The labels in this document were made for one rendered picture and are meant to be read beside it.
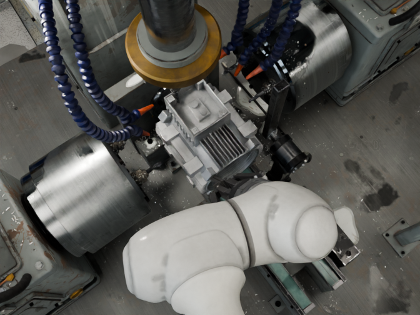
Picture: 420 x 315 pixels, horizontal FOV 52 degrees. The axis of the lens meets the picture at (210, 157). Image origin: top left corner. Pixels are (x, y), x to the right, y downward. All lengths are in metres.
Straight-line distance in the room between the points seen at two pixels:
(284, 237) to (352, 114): 0.88
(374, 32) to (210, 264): 0.74
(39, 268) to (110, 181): 0.22
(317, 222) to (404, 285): 0.76
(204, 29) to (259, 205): 0.36
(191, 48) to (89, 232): 0.44
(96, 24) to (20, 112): 0.57
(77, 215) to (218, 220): 0.43
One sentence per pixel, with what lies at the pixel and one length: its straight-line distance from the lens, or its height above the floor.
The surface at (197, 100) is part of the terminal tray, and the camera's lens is 1.00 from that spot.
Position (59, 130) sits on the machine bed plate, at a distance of 1.42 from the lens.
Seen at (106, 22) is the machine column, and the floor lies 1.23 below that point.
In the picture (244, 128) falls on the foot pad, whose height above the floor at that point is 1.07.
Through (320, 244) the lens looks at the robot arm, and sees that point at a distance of 0.58.
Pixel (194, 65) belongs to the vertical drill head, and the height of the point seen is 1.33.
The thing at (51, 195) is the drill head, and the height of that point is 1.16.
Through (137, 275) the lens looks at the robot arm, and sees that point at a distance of 0.57.
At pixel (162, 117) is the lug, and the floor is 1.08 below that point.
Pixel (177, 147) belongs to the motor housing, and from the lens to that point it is 1.03.
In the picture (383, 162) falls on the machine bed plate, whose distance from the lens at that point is 1.37.
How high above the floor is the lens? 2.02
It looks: 71 degrees down
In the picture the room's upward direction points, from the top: 4 degrees counter-clockwise
